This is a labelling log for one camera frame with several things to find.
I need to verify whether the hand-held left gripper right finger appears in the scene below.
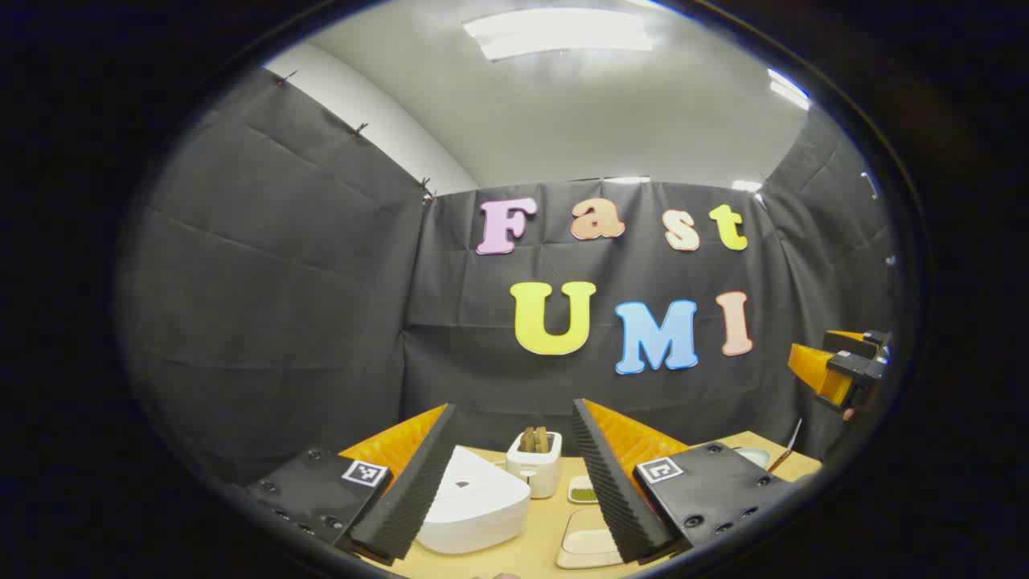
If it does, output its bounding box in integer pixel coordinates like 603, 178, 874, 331
572, 399, 797, 564

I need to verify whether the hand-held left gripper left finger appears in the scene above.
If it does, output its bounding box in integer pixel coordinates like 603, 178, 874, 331
245, 404, 457, 565

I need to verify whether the white rice cooker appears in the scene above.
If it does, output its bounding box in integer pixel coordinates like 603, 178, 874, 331
416, 445, 531, 556

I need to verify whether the beige rectangular dish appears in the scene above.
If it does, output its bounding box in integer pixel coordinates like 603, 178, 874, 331
556, 508, 624, 570

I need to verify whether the white toaster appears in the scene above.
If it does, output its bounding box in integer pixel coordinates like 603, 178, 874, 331
506, 430, 564, 499

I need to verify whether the small ceiling light panel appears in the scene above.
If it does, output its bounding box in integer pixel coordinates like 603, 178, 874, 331
768, 68, 813, 111

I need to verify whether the large ceiling light panel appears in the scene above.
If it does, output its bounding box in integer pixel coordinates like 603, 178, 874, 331
462, 8, 654, 62

